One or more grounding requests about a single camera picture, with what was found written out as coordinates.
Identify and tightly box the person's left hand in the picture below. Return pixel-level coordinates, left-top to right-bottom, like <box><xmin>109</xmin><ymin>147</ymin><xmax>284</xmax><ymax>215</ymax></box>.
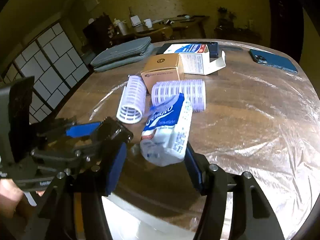
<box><xmin>0</xmin><ymin>179</ymin><xmax>35</xmax><ymax>220</ymax></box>

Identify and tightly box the white medicine box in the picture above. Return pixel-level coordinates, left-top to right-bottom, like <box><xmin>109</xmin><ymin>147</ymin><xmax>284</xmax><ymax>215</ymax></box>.
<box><xmin>178</xmin><ymin>48</ymin><xmax>226</xmax><ymax>75</ymax></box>

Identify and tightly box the blue smartphone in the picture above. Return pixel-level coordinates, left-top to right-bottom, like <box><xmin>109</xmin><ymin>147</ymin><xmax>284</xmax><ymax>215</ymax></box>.
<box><xmin>249</xmin><ymin>49</ymin><xmax>298</xmax><ymax>74</ymax></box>

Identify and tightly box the shoji sliding door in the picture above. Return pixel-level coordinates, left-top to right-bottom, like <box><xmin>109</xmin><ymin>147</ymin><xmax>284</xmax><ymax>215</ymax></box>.
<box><xmin>1</xmin><ymin>22</ymin><xmax>90</xmax><ymax>124</ymax></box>

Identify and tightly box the white hair roller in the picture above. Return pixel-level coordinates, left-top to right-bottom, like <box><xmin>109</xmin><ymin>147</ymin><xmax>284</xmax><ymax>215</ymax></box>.
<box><xmin>116</xmin><ymin>75</ymin><xmax>146</xmax><ymax>124</ymax></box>
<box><xmin>151</xmin><ymin>78</ymin><xmax>207</xmax><ymax>113</ymax></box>

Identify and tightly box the grey zip pouch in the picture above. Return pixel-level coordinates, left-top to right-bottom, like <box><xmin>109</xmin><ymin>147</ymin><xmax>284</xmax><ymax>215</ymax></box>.
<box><xmin>91</xmin><ymin>37</ymin><xmax>154</xmax><ymax>72</ymax></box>

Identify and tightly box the potted plant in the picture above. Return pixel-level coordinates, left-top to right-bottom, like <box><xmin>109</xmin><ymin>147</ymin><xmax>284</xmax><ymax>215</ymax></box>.
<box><xmin>217</xmin><ymin>7</ymin><xmax>236</xmax><ymax>28</ymax></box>

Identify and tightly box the white blue tissue packet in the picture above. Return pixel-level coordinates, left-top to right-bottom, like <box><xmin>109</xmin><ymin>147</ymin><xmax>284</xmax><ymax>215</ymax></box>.
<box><xmin>140</xmin><ymin>93</ymin><xmax>193</xmax><ymax>167</ymax></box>

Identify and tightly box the white kettle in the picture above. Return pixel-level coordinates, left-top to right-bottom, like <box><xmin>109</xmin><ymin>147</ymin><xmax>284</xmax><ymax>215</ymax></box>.
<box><xmin>113</xmin><ymin>18</ymin><xmax>130</xmax><ymax>36</ymax></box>

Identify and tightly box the white mug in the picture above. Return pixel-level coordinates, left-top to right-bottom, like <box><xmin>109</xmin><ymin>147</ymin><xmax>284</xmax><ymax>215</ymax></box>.
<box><xmin>144</xmin><ymin>18</ymin><xmax>152</xmax><ymax>29</ymax></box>

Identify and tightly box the wooden side desk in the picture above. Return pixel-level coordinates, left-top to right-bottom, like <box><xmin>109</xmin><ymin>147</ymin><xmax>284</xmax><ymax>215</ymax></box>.
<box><xmin>133</xmin><ymin>15</ymin><xmax>210</xmax><ymax>38</ymax></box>

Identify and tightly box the brown cardboard box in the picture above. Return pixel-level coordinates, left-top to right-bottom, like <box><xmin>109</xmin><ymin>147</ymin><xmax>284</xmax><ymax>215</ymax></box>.
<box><xmin>141</xmin><ymin>54</ymin><xmax>184</xmax><ymax>92</ymax></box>

